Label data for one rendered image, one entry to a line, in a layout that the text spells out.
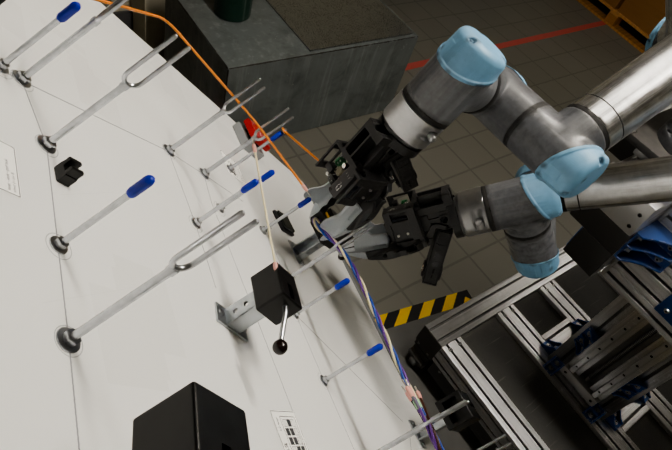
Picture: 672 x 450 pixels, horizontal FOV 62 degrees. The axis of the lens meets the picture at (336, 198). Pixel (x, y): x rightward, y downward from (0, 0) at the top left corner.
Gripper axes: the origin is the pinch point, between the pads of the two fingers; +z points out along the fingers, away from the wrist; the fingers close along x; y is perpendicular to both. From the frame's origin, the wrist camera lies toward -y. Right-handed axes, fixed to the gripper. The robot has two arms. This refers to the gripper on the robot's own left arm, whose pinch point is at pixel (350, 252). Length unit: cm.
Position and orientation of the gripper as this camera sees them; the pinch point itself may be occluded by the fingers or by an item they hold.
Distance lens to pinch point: 98.8
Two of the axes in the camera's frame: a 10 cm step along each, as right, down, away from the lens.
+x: -1.8, 4.2, -8.9
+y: -3.5, -8.7, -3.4
